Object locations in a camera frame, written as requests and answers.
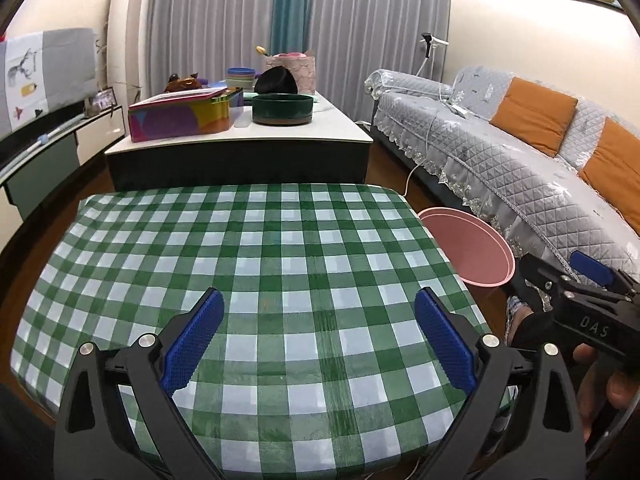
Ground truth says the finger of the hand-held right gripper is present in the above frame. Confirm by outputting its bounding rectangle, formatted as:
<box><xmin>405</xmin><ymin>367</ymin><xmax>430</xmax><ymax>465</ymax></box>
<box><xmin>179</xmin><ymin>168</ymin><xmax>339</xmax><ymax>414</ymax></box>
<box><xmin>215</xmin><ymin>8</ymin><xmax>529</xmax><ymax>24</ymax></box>
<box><xmin>517</xmin><ymin>253</ymin><xmax>568</xmax><ymax>313</ymax></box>
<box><xmin>570</xmin><ymin>250</ymin><xmax>640</xmax><ymax>293</ymax></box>

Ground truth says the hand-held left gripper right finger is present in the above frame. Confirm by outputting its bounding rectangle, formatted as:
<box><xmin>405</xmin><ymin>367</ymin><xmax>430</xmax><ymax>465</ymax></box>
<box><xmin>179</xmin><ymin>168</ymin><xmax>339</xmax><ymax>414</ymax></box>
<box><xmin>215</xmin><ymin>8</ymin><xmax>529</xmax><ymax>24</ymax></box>
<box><xmin>414</xmin><ymin>287</ymin><xmax>587</xmax><ymax>480</ymax></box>

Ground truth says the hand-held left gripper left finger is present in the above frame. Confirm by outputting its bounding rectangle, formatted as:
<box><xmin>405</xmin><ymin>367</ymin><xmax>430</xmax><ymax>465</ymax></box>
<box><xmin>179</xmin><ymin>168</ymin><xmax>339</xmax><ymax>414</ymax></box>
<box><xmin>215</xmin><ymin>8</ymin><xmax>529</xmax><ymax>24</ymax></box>
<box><xmin>52</xmin><ymin>287</ymin><xmax>228</xmax><ymax>480</ymax></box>

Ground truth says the pink plastic bin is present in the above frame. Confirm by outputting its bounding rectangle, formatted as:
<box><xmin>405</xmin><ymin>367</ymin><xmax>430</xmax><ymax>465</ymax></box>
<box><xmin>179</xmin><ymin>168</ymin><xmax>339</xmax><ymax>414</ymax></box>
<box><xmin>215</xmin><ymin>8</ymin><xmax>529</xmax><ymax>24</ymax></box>
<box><xmin>417</xmin><ymin>207</ymin><xmax>516</xmax><ymax>288</ymax></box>

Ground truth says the person's right hand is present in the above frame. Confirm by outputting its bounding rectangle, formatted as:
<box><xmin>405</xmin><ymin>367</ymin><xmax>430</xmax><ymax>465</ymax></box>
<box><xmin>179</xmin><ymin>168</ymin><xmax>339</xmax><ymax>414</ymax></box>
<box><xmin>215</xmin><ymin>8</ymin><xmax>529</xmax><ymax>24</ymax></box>
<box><xmin>572</xmin><ymin>342</ymin><xmax>640</xmax><ymax>453</ymax></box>

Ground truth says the person's checked trouser leg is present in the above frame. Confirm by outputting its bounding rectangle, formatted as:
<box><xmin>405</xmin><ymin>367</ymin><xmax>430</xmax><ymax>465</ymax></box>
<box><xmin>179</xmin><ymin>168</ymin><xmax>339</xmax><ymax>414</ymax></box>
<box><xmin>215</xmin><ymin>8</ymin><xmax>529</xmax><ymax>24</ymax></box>
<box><xmin>505</xmin><ymin>295</ymin><xmax>528</xmax><ymax>343</ymax></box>

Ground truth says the orange cushion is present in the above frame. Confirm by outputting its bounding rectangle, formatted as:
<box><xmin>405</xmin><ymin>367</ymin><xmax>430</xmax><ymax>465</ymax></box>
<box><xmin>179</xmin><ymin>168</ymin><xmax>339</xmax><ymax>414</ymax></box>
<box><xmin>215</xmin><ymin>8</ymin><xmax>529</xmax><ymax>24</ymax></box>
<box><xmin>489</xmin><ymin>76</ymin><xmax>579</xmax><ymax>157</ymax></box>
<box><xmin>577</xmin><ymin>116</ymin><xmax>640</xmax><ymax>236</ymax></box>

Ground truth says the grey quilted sofa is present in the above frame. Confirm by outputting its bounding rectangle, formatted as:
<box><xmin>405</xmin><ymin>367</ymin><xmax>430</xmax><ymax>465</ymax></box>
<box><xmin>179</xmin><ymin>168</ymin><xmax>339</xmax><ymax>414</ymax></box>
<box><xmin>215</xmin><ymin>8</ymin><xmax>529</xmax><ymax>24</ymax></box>
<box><xmin>363</xmin><ymin>65</ymin><xmax>640</xmax><ymax>281</ymax></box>

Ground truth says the green checked tablecloth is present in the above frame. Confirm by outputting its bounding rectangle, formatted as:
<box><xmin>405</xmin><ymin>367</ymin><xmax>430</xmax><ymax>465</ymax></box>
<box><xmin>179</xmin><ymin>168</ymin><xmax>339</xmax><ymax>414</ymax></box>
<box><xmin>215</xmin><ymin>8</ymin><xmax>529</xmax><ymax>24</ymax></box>
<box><xmin>10</xmin><ymin>182</ymin><xmax>516</xmax><ymax>480</ymax></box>

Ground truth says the multicoloured tin box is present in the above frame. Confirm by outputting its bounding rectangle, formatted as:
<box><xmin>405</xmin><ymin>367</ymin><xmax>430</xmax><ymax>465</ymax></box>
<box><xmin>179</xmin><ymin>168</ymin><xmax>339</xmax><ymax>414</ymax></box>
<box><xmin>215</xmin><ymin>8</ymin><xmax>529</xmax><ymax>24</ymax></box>
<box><xmin>127</xmin><ymin>86</ymin><xmax>245</xmax><ymax>143</ymax></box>

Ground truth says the dark television stand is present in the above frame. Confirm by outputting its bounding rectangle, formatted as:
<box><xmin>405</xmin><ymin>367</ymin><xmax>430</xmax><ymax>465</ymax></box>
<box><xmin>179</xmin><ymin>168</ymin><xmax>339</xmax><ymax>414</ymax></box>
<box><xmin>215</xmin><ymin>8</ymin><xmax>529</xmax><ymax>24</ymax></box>
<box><xmin>0</xmin><ymin>102</ymin><xmax>126</xmax><ymax>221</ymax></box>

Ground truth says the white top coffee table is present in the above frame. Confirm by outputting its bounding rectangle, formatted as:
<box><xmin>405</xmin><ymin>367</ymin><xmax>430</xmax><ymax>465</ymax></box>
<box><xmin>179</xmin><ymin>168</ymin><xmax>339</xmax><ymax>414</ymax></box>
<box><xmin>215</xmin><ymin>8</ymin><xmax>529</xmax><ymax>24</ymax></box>
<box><xmin>104</xmin><ymin>91</ymin><xmax>373</xmax><ymax>192</ymax></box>

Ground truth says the dark green round tin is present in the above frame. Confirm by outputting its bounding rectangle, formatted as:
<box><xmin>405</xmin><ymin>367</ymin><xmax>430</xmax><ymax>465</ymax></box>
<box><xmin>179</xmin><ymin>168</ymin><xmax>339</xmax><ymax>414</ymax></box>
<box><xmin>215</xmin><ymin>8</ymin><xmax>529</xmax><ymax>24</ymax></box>
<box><xmin>251</xmin><ymin>93</ymin><xmax>315</xmax><ymax>127</ymax></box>

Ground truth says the brown teapot ornament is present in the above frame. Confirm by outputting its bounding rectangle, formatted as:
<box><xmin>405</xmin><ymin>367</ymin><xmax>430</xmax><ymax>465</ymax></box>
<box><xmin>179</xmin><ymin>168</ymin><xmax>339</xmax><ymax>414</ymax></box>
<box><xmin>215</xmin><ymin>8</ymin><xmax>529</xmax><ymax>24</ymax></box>
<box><xmin>164</xmin><ymin>73</ymin><xmax>206</xmax><ymax>95</ymax></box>

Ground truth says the stack of pastel bowls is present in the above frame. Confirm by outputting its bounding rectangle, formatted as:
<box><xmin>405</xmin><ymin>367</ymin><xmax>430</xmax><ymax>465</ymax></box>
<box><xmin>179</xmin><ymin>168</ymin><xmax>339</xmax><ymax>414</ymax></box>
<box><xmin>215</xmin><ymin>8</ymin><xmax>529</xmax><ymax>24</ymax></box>
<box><xmin>226</xmin><ymin>67</ymin><xmax>258</xmax><ymax>93</ymax></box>

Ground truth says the grey curtain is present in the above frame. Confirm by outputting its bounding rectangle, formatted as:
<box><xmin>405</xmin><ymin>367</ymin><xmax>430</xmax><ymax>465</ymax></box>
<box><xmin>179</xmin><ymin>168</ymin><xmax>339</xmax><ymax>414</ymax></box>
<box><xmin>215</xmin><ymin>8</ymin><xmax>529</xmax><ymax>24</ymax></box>
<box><xmin>145</xmin><ymin>0</ymin><xmax>281</xmax><ymax>96</ymax></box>
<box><xmin>305</xmin><ymin>0</ymin><xmax>453</xmax><ymax>123</ymax></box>

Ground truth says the pink lace basket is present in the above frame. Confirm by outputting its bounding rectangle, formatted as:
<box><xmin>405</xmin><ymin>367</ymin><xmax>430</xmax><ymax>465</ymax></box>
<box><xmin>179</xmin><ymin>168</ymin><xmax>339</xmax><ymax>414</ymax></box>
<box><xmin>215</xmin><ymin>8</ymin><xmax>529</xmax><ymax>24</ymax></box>
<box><xmin>263</xmin><ymin>51</ymin><xmax>317</xmax><ymax>96</ymax></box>

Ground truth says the grey printed television cover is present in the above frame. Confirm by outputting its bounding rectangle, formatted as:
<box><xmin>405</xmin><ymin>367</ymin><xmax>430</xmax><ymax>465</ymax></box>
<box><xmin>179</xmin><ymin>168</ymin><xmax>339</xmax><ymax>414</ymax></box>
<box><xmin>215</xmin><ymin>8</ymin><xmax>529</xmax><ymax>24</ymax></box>
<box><xmin>0</xmin><ymin>27</ymin><xmax>98</xmax><ymax>136</ymax></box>

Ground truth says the white standing air conditioner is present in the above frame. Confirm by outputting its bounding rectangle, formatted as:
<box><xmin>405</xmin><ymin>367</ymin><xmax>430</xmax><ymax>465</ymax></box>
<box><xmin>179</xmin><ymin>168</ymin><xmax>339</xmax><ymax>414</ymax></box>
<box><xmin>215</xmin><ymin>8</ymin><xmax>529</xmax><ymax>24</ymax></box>
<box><xmin>107</xmin><ymin>0</ymin><xmax>156</xmax><ymax>106</ymax></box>

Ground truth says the teal curtain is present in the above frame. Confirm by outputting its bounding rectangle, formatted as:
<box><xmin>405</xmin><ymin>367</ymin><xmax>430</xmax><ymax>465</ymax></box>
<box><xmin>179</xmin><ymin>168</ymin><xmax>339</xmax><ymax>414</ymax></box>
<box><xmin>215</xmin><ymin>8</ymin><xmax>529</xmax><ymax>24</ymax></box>
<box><xmin>270</xmin><ymin>0</ymin><xmax>313</xmax><ymax>56</ymax></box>

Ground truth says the white power cable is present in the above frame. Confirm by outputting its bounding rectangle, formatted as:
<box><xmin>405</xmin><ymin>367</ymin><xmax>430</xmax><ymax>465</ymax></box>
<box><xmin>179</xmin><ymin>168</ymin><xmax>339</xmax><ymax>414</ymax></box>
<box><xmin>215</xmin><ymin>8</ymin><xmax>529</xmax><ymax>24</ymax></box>
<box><xmin>402</xmin><ymin>75</ymin><xmax>468</xmax><ymax>198</ymax></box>

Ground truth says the white rod with blue ring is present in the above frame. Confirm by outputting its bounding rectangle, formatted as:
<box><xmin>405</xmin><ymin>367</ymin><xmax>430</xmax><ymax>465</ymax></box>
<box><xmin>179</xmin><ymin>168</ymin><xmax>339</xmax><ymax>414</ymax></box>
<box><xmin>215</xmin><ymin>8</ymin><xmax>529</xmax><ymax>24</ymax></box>
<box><xmin>0</xmin><ymin>112</ymin><xmax>86</xmax><ymax>161</ymax></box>

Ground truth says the small photo frame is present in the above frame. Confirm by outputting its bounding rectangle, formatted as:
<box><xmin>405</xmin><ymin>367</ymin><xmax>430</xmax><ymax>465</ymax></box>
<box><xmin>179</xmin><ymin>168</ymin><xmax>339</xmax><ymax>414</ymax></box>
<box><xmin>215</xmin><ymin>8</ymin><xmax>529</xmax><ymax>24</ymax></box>
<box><xmin>85</xmin><ymin>87</ymin><xmax>118</xmax><ymax>113</ymax></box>

